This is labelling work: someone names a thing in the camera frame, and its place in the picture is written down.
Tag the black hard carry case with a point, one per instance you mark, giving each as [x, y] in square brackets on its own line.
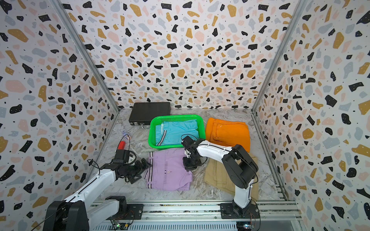
[144, 113]

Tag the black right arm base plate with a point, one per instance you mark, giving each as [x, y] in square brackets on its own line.
[232, 211]

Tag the aluminium corner post right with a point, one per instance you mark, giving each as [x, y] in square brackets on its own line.
[283, 45]

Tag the aluminium corner post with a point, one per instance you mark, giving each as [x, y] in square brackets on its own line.
[58, 7]
[283, 45]

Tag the purple pants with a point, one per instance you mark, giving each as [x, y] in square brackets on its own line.
[168, 172]

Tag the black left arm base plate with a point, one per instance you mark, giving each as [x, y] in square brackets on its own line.
[132, 212]

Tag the red rectangular block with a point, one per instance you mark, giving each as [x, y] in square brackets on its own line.
[121, 145]

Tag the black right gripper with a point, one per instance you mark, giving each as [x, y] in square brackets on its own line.
[187, 167]

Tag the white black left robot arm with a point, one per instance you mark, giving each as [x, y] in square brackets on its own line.
[75, 213]

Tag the orange pants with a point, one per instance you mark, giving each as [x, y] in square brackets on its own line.
[228, 133]

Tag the teal pants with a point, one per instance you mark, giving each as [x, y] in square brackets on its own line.
[172, 132]

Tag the aluminium corner post left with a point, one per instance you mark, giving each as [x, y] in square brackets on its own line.
[58, 7]

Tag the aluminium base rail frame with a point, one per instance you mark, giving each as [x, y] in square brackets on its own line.
[206, 216]

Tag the green plastic basket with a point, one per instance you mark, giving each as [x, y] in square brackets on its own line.
[160, 119]

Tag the purple bunny toy figurine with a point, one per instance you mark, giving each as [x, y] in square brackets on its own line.
[126, 135]

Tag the khaki pants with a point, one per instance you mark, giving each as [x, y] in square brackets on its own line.
[216, 176]

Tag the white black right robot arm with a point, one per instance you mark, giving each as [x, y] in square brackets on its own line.
[240, 167]

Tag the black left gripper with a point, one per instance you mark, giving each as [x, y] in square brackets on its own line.
[139, 169]

